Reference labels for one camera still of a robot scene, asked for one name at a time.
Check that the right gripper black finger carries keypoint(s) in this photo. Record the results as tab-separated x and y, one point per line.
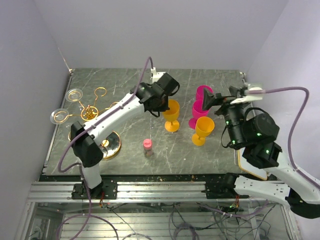
237	92
211	99

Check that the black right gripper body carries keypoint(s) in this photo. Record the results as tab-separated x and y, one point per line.
226	107

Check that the clear wine glass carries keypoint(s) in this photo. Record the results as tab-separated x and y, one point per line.
59	116
74	95

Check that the yellow wine glass front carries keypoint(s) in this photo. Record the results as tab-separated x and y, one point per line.
203	128

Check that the aluminium rail frame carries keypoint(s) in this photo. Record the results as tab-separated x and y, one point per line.
131	192

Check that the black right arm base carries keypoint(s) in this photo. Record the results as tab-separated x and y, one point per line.
215	190

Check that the clear wine glass front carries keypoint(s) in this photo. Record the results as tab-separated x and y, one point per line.
59	116

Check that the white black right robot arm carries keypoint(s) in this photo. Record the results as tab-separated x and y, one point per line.
257	136

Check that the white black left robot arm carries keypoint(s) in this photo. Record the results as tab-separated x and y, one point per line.
86	138

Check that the white board yellow rim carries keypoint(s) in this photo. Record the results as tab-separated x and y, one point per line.
248	168

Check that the yellow wine glass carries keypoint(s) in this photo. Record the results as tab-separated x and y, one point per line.
171	116
203	128

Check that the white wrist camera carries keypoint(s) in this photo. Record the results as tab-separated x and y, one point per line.
253	92
156	75

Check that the small pink bottle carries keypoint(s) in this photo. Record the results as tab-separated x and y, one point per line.
148	147

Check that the gold wire glass rack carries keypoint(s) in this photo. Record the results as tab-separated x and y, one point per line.
111	144

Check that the pink wine glass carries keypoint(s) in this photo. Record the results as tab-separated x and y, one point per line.
199	96
197	112

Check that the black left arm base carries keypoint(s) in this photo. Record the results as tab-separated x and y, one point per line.
106	190

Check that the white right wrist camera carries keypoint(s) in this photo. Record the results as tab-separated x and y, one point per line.
253	92

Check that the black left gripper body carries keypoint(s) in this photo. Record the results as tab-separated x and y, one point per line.
164	106

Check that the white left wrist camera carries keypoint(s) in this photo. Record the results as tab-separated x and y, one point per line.
156	75

